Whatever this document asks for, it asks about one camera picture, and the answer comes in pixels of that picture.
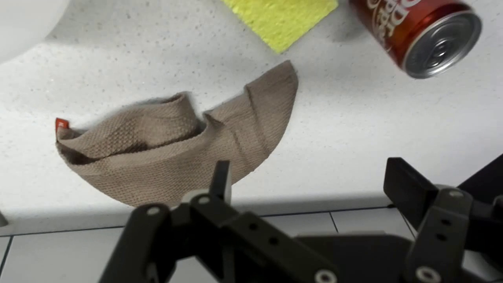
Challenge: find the translucent plastic bowl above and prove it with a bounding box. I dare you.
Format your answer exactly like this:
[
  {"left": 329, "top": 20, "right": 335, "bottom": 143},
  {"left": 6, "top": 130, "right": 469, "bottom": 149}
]
[{"left": 0, "top": 0, "right": 71, "bottom": 63}]

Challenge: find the yellow sponge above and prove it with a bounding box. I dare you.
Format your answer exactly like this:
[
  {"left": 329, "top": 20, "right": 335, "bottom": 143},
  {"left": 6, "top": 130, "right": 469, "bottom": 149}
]
[{"left": 223, "top": 0, "right": 338, "bottom": 53}]

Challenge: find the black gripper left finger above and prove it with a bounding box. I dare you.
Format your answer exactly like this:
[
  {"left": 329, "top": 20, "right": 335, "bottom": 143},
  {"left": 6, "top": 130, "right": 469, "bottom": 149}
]
[{"left": 99, "top": 162, "right": 357, "bottom": 283}]

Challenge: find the red soda can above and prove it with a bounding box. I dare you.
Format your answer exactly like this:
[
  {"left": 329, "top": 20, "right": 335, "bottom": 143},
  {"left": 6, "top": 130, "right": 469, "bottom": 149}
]
[{"left": 349, "top": 0, "right": 483, "bottom": 78}]

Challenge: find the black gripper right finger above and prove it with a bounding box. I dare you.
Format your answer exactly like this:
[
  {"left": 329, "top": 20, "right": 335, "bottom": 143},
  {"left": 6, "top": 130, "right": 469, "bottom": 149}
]
[{"left": 384, "top": 155, "right": 503, "bottom": 283}]

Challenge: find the tan cloth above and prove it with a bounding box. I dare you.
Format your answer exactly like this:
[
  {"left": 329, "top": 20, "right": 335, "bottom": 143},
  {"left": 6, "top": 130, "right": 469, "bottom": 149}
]
[{"left": 55, "top": 61, "right": 299, "bottom": 206}]

